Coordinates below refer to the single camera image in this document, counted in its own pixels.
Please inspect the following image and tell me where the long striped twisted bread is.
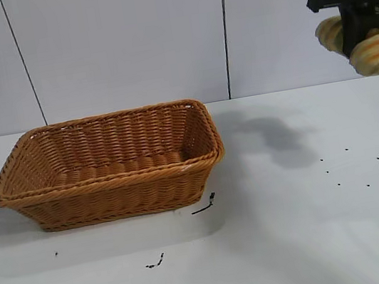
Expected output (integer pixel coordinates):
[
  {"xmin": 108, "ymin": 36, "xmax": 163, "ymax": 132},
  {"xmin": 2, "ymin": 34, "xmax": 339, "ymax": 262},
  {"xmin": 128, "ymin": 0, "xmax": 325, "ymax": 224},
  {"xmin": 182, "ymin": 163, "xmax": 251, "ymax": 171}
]
[{"xmin": 312, "ymin": 9, "xmax": 379, "ymax": 86}]

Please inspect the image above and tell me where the brown woven wicker basket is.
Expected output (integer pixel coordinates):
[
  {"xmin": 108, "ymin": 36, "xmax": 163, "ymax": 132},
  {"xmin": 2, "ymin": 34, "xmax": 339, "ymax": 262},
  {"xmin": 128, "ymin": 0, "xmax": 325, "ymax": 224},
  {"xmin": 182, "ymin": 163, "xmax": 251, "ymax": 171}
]
[{"xmin": 0, "ymin": 93, "xmax": 234, "ymax": 241}]

